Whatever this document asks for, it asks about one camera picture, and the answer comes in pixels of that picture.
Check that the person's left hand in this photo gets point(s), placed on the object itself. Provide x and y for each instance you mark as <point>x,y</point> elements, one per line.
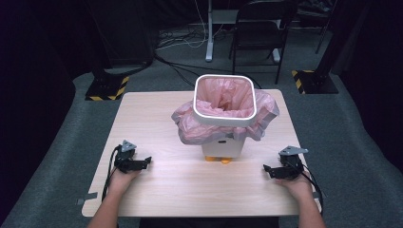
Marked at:
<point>122,181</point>

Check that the black striped stand base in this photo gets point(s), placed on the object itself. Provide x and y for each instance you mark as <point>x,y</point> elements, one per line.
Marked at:
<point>103,87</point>
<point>316,83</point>

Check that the person's right hand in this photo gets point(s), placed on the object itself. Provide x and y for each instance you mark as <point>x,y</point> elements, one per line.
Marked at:
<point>301,188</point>

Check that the black curtain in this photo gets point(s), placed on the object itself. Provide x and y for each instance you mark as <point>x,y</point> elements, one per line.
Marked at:
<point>377,79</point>
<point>31,79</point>

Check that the pink plastic bag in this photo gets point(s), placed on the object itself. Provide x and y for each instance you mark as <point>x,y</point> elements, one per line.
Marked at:
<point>193,125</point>

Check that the black folding chair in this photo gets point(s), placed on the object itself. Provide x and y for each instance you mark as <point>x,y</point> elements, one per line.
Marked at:
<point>258,31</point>

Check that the white trash bin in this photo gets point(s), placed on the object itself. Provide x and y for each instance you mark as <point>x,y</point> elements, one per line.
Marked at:
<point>223,147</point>

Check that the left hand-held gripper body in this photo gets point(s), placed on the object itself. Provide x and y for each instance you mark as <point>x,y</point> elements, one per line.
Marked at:
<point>125,160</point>

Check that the grey tape strip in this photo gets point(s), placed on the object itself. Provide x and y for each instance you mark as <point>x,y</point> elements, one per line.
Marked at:
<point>316,194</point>
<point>87,198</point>

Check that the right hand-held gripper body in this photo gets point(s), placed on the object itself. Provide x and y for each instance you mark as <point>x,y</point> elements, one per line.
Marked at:
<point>291,166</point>

